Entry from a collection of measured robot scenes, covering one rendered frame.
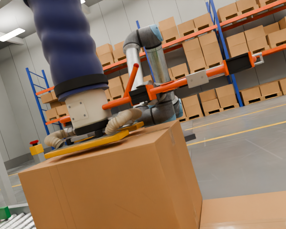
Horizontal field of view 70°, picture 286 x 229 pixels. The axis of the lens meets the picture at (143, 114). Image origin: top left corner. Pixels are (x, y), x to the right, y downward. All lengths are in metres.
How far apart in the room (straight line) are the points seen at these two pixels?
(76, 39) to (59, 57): 0.09
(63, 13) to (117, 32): 9.35
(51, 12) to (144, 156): 0.63
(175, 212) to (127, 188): 0.16
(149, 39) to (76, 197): 1.00
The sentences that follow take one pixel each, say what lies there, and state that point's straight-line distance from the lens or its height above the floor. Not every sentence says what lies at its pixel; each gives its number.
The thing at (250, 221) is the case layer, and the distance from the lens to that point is 0.92.
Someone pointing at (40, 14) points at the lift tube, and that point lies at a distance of 0.95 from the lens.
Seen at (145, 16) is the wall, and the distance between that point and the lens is 10.05.
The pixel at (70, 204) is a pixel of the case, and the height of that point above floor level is 0.79.
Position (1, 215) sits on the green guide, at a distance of 1.98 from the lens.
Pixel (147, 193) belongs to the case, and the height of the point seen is 0.79.
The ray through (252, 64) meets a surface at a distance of 0.74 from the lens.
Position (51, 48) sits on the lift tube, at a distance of 0.91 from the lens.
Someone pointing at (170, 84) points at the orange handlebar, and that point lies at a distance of 0.75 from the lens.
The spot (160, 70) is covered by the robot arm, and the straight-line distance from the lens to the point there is 1.47.
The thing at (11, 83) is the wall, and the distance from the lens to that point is 13.38.
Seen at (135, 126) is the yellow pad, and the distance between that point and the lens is 0.89.
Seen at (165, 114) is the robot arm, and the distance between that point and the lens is 1.07.
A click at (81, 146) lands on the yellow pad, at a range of 0.80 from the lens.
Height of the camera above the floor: 1.05
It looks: 2 degrees down
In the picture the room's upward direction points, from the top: 17 degrees counter-clockwise
